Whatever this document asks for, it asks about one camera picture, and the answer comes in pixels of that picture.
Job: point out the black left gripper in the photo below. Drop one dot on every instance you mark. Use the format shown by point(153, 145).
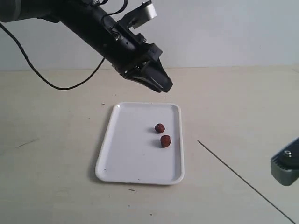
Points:
point(130, 55)

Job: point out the thin metal skewer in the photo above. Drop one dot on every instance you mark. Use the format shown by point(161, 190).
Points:
point(246, 182)

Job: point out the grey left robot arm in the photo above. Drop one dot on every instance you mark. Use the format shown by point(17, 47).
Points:
point(77, 15)

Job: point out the brown meatball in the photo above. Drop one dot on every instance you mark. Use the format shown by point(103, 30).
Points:
point(159, 128)
point(165, 141)

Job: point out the white rectangular plastic tray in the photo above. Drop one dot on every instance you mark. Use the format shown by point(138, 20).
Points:
point(131, 151)

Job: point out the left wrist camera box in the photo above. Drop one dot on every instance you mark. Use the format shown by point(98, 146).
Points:
point(139, 16)

